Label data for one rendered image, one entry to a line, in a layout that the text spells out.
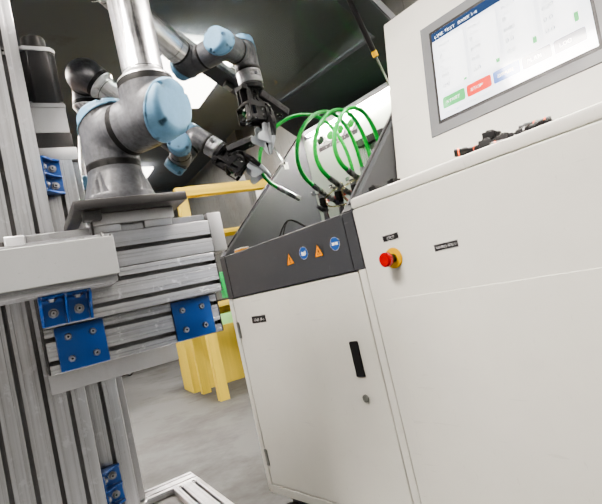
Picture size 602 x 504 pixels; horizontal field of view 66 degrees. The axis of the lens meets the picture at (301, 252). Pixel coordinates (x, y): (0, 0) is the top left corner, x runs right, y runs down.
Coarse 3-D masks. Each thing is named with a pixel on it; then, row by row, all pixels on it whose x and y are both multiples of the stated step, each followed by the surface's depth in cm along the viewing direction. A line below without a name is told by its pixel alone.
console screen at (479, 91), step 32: (480, 0) 124; (512, 0) 117; (544, 0) 111; (576, 0) 105; (448, 32) 131; (480, 32) 123; (512, 32) 116; (544, 32) 110; (576, 32) 104; (448, 64) 130; (480, 64) 122; (512, 64) 115; (544, 64) 109; (576, 64) 104; (448, 96) 129; (480, 96) 121; (512, 96) 114; (448, 128) 128
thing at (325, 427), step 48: (288, 288) 148; (336, 288) 132; (240, 336) 172; (288, 336) 151; (336, 336) 135; (288, 384) 155; (336, 384) 137; (384, 384) 124; (288, 432) 158; (336, 432) 140; (384, 432) 126; (288, 480) 162; (336, 480) 143; (384, 480) 128
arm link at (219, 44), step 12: (204, 36) 129; (216, 36) 127; (228, 36) 128; (204, 48) 132; (216, 48) 128; (228, 48) 130; (240, 48) 134; (204, 60) 133; (216, 60) 133; (228, 60) 135; (240, 60) 136
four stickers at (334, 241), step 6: (330, 240) 132; (336, 240) 130; (312, 246) 138; (318, 246) 136; (330, 246) 132; (336, 246) 130; (300, 252) 142; (306, 252) 140; (318, 252) 136; (288, 258) 146; (300, 258) 142; (306, 258) 140; (288, 264) 147
